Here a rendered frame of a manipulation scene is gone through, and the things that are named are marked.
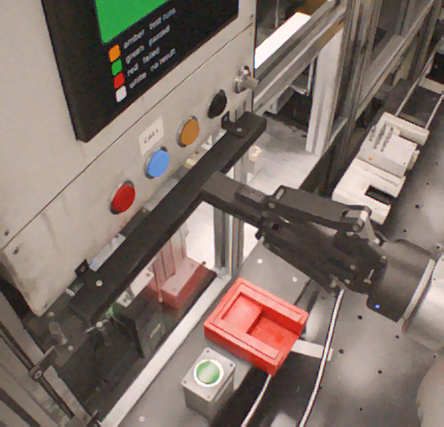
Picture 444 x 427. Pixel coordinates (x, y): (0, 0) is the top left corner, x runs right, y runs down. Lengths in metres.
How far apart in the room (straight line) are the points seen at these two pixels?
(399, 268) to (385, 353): 0.85
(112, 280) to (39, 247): 0.11
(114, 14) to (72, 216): 0.20
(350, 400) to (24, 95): 1.03
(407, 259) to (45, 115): 0.33
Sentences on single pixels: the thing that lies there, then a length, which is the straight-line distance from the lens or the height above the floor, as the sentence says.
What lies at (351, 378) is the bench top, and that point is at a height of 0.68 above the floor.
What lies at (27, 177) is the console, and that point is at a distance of 0.44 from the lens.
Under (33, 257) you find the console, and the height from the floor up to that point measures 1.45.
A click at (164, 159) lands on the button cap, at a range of 0.58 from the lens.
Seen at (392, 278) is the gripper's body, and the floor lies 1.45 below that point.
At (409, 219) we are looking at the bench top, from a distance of 1.56.
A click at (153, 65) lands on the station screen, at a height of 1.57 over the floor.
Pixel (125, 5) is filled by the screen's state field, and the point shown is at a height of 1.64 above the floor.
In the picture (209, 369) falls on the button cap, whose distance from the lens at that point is 0.86.
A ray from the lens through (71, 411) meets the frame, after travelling 0.79.
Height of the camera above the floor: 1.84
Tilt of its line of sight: 51 degrees down
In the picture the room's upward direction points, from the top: straight up
